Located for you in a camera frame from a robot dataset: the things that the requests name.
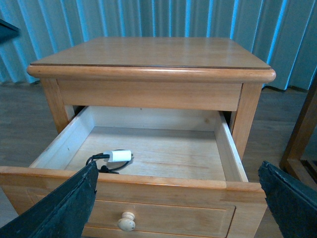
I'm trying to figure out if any wooden drawer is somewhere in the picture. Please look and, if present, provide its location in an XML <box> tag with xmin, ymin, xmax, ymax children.
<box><xmin>0</xmin><ymin>107</ymin><xmax>266</xmax><ymax>238</ymax></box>

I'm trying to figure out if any light blue pleated curtain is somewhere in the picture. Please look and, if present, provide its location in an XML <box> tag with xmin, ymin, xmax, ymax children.
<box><xmin>0</xmin><ymin>0</ymin><xmax>317</xmax><ymax>90</ymax></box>

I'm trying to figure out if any wooden nightstand cabinet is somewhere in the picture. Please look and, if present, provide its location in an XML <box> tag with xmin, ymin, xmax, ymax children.
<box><xmin>27</xmin><ymin>37</ymin><xmax>276</xmax><ymax>156</ymax></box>

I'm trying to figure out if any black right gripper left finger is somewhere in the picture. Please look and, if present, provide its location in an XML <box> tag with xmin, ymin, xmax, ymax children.
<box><xmin>0</xmin><ymin>162</ymin><xmax>99</xmax><ymax>238</ymax></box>

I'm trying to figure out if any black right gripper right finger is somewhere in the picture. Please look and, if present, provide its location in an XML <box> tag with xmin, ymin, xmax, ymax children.
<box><xmin>258</xmin><ymin>161</ymin><xmax>317</xmax><ymax>238</ymax></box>

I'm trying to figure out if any white charger with black cable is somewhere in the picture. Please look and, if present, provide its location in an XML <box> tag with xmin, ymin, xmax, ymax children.
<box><xmin>85</xmin><ymin>149</ymin><xmax>134</xmax><ymax>174</ymax></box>

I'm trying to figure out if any dark wooden furniture frame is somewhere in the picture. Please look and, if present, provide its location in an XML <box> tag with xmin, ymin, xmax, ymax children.
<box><xmin>279</xmin><ymin>79</ymin><xmax>317</xmax><ymax>190</ymax></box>

